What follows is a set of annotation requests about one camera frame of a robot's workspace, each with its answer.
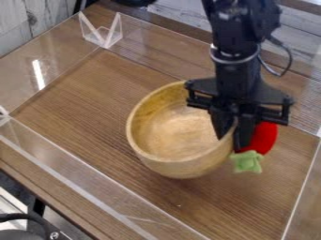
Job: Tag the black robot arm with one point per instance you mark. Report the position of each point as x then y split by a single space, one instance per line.
241 24

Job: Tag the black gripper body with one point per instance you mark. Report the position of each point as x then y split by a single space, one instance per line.
239 90

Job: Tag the clear acrylic tray wall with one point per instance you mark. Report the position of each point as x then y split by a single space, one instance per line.
94 201

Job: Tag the black table leg bracket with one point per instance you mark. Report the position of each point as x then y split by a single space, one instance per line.
48 223

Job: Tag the red plush tomato green stem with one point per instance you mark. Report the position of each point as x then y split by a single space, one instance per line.
247 158

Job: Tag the wooden bowl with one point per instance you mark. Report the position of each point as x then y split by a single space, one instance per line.
172 137

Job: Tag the clear acrylic corner bracket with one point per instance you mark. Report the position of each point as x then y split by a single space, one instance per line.
101 36

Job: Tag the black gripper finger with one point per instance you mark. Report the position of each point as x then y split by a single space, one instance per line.
244 131
223 120

